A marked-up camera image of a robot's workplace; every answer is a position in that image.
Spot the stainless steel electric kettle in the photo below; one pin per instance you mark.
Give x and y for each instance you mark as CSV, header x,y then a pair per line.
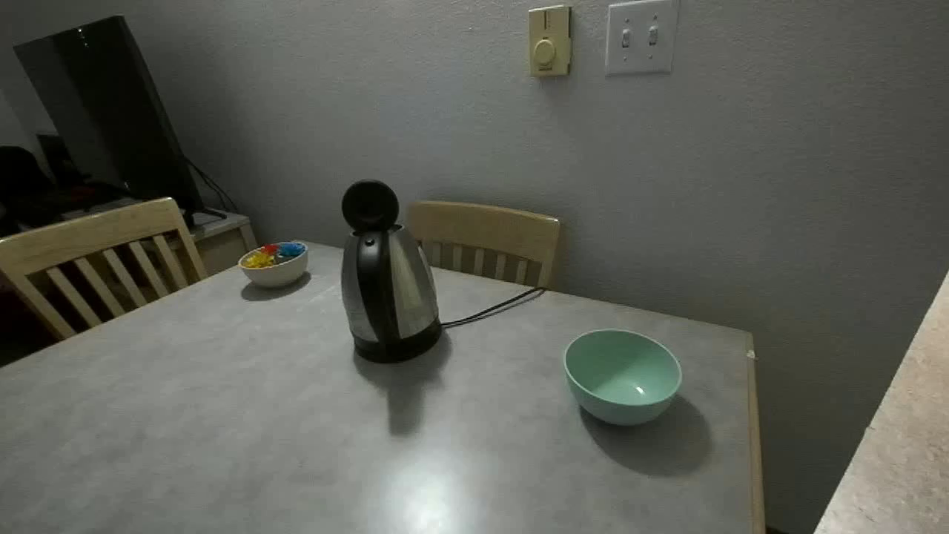
x,y
395,291

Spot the black kettle lid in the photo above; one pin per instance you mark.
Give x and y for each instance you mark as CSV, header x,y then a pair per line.
x,y
372,206

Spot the light wooden chair solid backrest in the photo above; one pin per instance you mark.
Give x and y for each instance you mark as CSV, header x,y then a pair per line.
x,y
485,230

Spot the teal bowl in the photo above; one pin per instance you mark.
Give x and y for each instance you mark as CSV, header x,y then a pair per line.
x,y
624,375

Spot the blue toy flower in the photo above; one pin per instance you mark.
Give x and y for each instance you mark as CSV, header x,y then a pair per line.
x,y
291,251

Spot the white bowl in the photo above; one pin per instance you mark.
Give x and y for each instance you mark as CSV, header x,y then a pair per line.
x,y
276,275

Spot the red toy flower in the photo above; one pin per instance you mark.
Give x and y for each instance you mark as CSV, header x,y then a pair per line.
x,y
267,248

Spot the yellow toy flower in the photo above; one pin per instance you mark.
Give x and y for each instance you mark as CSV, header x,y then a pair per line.
x,y
258,261

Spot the small beige side cabinet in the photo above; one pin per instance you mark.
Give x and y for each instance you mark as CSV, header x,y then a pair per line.
x,y
224,242

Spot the light wooden chair slatted backrest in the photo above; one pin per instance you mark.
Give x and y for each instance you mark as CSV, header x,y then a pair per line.
x,y
89,236

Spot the black flat screen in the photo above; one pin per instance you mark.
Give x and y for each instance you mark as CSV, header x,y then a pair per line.
x,y
107,108

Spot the speckled grey countertop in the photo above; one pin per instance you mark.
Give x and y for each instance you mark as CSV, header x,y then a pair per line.
x,y
900,447

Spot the beige wall thermostat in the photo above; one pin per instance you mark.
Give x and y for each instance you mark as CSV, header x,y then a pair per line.
x,y
549,42

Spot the white double light switch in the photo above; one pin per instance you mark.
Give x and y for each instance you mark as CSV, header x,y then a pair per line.
x,y
641,37

